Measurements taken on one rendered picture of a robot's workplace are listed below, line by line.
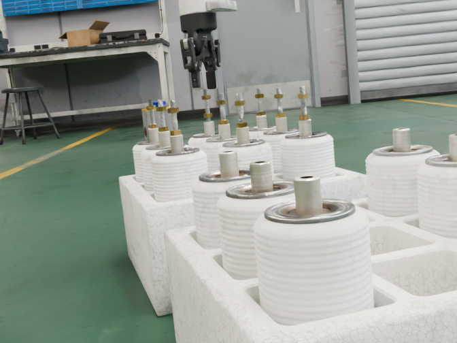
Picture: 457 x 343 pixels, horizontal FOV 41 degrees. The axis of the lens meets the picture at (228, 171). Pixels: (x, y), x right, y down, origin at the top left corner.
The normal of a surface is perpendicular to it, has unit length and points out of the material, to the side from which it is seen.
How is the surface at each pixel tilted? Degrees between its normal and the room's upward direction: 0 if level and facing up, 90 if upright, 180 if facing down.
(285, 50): 90
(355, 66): 90
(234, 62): 90
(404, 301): 0
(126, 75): 90
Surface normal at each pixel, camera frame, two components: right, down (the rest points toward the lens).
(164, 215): 0.28, 0.12
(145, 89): 0.00, 0.15
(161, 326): -0.10, -0.98
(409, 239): -0.95, 0.14
